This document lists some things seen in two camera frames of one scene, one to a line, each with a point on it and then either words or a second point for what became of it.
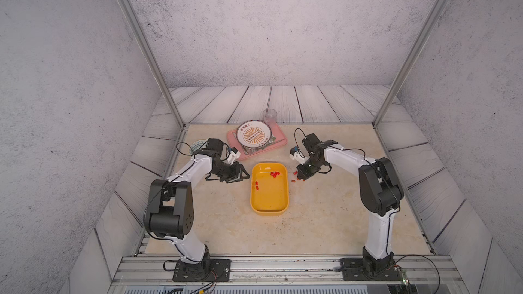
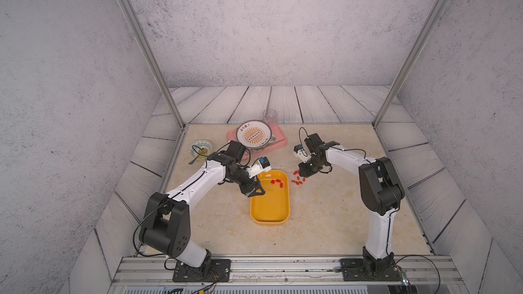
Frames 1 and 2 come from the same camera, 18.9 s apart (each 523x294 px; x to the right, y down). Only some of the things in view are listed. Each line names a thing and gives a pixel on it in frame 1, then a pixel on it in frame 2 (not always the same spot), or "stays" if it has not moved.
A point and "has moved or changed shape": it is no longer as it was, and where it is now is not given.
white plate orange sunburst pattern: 255,133 stays
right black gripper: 303,174 stays
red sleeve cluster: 274,173 -> 278,180
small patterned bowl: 198,145 stays
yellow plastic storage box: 269,195 has moved or changed shape
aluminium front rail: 155,274 stays
